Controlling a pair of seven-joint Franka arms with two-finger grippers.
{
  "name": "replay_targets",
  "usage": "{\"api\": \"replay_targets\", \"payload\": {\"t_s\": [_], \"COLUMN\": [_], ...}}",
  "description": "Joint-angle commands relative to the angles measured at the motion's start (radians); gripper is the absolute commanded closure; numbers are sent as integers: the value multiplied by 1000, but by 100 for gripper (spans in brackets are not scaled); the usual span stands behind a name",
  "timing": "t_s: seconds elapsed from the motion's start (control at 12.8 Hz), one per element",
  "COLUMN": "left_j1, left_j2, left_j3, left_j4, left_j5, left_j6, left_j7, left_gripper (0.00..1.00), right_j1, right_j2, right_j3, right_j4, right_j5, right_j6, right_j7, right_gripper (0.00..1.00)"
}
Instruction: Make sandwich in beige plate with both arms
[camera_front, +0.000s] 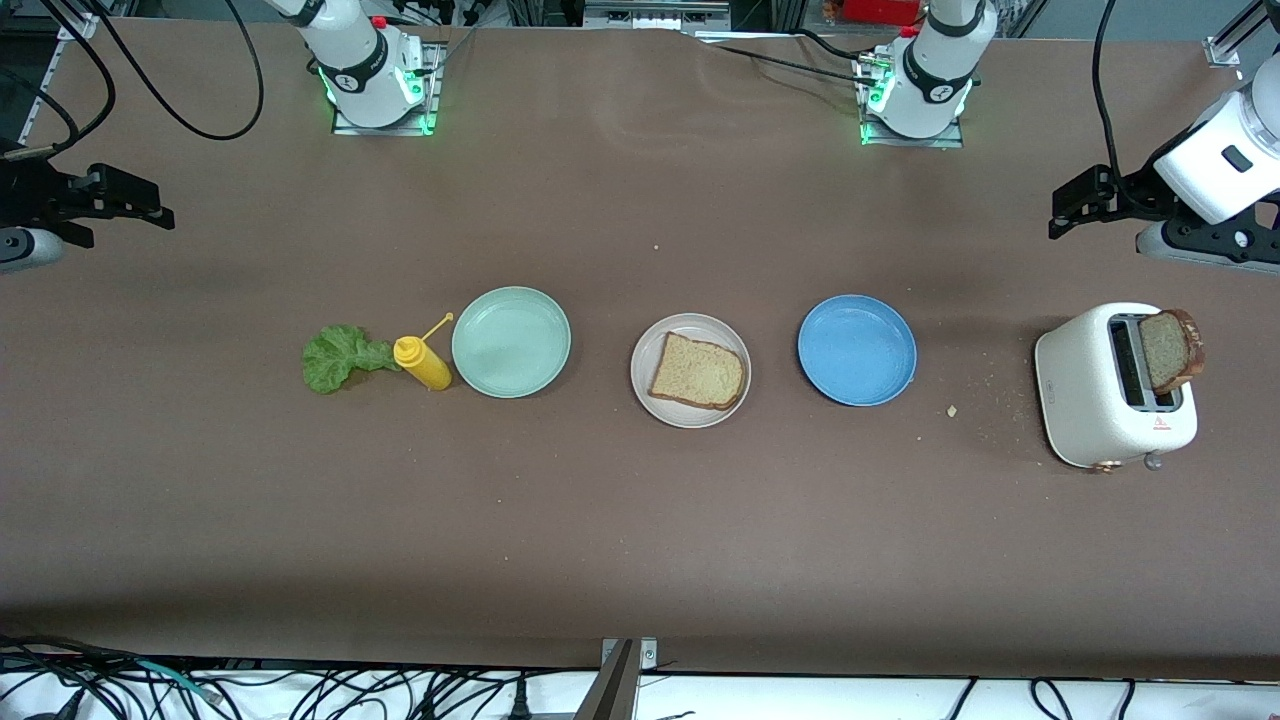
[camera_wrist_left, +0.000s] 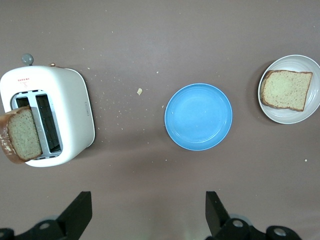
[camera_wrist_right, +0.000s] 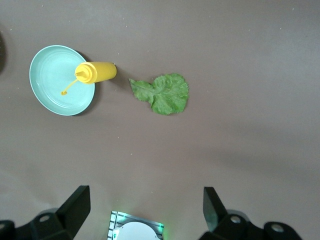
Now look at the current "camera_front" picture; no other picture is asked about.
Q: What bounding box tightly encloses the metal table edge bracket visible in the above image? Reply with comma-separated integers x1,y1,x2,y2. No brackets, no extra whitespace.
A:
573,638,659,720

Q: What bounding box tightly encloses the brown bread slice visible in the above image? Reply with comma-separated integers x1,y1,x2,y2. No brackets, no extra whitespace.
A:
647,331,747,411
1138,308,1207,395

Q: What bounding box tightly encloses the red box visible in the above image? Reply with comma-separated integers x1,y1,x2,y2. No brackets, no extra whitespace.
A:
843,0,923,26

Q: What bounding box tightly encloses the white two-slot toaster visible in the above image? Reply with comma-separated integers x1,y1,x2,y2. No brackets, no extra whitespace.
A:
1034,302,1199,473

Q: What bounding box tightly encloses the mint green round plate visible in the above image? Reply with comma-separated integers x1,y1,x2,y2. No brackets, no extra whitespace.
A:
451,286,572,399

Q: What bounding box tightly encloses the black base cable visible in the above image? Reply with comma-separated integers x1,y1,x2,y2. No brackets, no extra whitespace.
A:
690,30,886,91

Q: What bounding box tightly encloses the teal floor cable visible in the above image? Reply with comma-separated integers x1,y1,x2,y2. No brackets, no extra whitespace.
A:
128,658,216,698

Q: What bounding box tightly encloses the beige round plate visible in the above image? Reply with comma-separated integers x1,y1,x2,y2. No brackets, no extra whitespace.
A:
630,313,752,430

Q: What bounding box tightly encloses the blue round plate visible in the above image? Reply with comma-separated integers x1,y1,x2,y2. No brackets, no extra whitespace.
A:
797,294,918,407

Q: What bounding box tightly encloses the green lettuce leaf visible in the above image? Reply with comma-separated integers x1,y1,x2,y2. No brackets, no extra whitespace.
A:
301,324,401,395

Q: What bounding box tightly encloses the yellow squeeze sauce bottle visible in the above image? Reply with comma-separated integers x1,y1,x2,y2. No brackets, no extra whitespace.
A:
393,312,455,392

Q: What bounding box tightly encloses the grey metal device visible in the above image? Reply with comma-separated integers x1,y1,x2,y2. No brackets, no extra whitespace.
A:
583,0,731,31

